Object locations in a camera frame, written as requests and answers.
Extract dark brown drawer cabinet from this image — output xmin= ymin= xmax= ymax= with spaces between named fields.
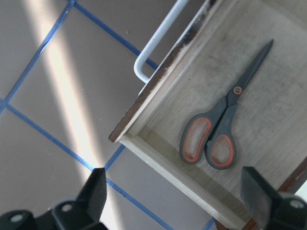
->
xmin=209 ymin=158 xmax=307 ymax=230

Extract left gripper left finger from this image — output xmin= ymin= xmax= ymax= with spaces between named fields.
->
xmin=51 ymin=168 xmax=107 ymax=230

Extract grey orange scissors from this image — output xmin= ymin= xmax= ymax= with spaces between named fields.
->
xmin=179 ymin=39 xmax=274 ymax=170

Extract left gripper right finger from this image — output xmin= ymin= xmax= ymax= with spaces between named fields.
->
xmin=240 ymin=167 xmax=307 ymax=230

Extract wooden drawer with white handle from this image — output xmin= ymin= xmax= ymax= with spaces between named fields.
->
xmin=109 ymin=0 xmax=307 ymax=230

